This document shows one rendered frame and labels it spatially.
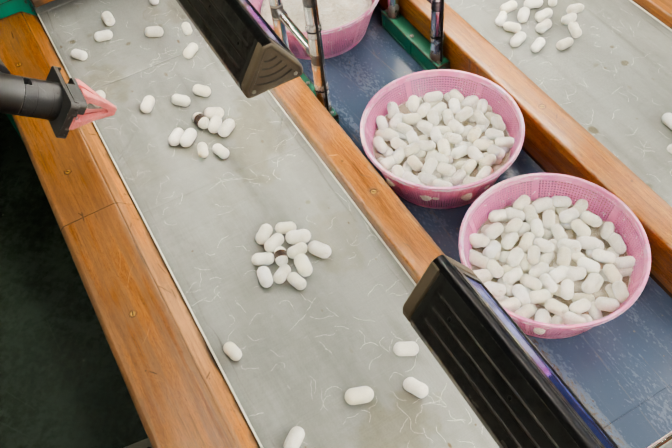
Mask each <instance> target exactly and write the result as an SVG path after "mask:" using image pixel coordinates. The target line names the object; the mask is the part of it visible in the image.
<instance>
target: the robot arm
mask: <svg viewBox="0 0 672 448"><path fill-rule="evenodd" d="M60 71H61V67H57V66H52V67H51V69H50V72H49V74H48V76H47V79H46V80H41V79H35V78H29V77H23V76H18V75H12V74H11V73H10V71H9V70H8V69H7V67H6V66H5V65H4V63H3V62H2V60H1V59H0V113H5V114H12V115H19V116H26V117H33V118H40V119H46V120H48V121H49V123H50V125H51V127H52V130H53V132H54V134H55V136H56V138H63V139H65V138H66V137H67V135H68V133H69V131H70V130H74V129H76V128H78V127H81V126H83V125H85V124H88V123H90V122H92V121H95V120H98V119H102V118H106V117H109V116H113V115H114V114H115V112H116V110H117V107H116V106H115V105H113V104H112V103H110V102H109V101H107V100H106V99H105V98H103V97H102V96H100V95H99V94H98V93H96V92H95V91H94V90H92V89H91V88H90V87H88V86H87V85H86V84H85V83H83V82H82V81H81V80H79V79H75V78H70V79H69V82H68V83H66V82H65V80H64V78H63V76H62V74H61V72H60ZM89 103H91V104H94V105H97V106H100V107H102V108H104V109H87V105H88V104H89Z"/></svg>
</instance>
